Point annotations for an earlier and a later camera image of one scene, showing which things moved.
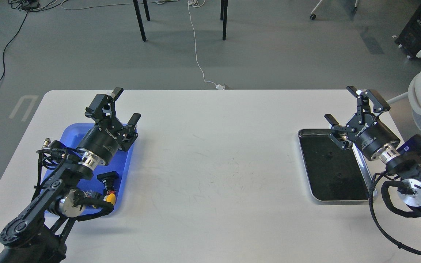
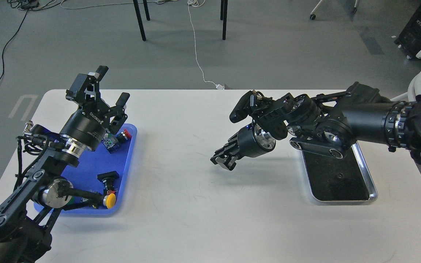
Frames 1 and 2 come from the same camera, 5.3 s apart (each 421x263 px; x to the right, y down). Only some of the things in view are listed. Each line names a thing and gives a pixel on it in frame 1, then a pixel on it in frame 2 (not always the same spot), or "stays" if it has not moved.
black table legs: [145, 3] stays
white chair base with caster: [313, 16] stays
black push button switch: [109, 179] stays
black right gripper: [370, 137] → [251, 142]
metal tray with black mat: [333, 173] stays
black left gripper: [105, 139] → [87, 126]
